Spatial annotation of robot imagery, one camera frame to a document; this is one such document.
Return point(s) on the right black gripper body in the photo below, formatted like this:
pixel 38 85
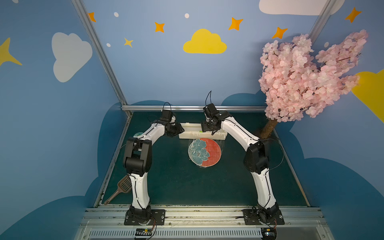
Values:
pixel 208 126

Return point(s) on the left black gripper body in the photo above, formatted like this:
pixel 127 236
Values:
pixel 177 129

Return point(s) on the white plastic wrap dispenser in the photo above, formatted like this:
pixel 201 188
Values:
pixel 192 132

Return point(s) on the clear plastic wrap sheet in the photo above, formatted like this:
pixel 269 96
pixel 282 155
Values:
pixel 220 144

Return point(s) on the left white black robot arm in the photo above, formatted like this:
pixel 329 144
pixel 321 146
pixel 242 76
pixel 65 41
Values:
pixel 138 157

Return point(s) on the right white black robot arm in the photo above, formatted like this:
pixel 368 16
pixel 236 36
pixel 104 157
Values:
pixel 256 159

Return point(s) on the red and teal floral plate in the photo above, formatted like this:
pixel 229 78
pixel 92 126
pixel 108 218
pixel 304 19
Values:
pixel 204 152

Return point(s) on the small lidded patterned jar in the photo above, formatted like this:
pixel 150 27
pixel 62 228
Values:
pixel 138 134

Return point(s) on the brown slotted spatula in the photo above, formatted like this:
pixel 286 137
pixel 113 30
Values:
pixel 123 186

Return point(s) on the pink artificial blossom tree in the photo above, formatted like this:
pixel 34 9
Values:
pixel 296 83

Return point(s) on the left small circuit board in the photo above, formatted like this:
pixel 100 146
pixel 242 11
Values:
pixel 143 234

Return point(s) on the small circuit board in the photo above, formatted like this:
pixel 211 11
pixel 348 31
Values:
pixel 143 234
pixel 268 234

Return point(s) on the right small circuit board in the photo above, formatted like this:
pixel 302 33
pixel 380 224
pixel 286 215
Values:
pixel 268 234

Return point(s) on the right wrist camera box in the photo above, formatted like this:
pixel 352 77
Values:
pixel 210 111

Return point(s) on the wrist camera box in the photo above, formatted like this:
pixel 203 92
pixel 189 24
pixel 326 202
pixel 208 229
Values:
pixel 167 116
pixel 210 111

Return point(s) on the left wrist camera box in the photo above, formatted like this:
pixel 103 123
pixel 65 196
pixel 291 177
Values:
pixel 167 116

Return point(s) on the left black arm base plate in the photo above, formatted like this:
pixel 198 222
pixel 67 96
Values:
pixel 146 217

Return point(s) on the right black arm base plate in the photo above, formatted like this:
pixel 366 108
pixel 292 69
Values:
pixel 253 217

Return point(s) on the aluminium front rail frame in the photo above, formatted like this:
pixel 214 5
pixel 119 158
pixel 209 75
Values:
pixel 203 223

